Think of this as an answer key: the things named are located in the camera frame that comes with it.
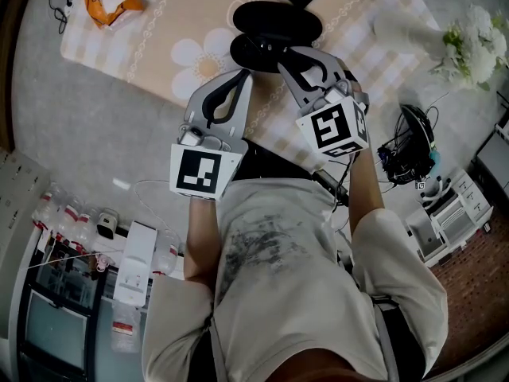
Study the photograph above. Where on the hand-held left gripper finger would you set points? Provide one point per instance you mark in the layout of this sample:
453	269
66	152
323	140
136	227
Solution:
240	114
195	102

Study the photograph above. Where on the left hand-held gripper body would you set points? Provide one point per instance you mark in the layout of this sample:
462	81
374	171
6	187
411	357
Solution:
199	169

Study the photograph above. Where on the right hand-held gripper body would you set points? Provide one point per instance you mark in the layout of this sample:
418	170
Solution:
334	129

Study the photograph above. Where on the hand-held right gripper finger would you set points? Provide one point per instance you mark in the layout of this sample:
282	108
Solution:
294	90
332	68

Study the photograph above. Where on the black glasses case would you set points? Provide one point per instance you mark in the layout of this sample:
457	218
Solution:
274	18

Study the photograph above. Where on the person's right forearm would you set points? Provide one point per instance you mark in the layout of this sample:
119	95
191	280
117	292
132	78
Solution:
364	189

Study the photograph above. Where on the person's left forearm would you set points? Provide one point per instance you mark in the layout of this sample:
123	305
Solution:
200	237

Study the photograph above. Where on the black battery pack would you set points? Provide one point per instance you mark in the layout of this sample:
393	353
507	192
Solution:
330	181

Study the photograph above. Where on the person's black trousers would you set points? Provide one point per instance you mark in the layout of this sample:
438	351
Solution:
270	165

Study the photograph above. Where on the beige checked flower tablecloth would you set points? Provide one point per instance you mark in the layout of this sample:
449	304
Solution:
159	54

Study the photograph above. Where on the white vase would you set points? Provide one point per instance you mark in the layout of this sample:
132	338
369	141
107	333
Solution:
405	30

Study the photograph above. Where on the small gray black device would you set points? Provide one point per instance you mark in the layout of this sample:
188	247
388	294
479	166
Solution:
107	223

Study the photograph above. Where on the white cardboard box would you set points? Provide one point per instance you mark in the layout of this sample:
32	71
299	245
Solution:
135	261

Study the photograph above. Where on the orange and white packet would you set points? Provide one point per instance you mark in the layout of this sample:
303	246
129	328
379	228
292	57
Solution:
107	2

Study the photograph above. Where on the pack of clear red-label bottles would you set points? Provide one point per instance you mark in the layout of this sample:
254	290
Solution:
71	213

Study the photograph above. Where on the white flower bouquet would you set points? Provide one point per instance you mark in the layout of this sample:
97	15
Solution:
477	50

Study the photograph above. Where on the white storage rack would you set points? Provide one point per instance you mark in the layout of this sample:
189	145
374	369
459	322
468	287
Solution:
449	221

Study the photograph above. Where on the person's white t-shirt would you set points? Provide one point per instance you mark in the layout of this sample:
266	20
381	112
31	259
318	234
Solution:
286	293

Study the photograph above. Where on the gray drawer cabinet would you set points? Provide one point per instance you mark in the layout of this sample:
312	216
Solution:
20	197

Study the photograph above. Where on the brown wooden step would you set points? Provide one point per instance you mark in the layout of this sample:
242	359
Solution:
8	54

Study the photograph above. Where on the person's head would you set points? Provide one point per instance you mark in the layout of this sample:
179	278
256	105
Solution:
310	368

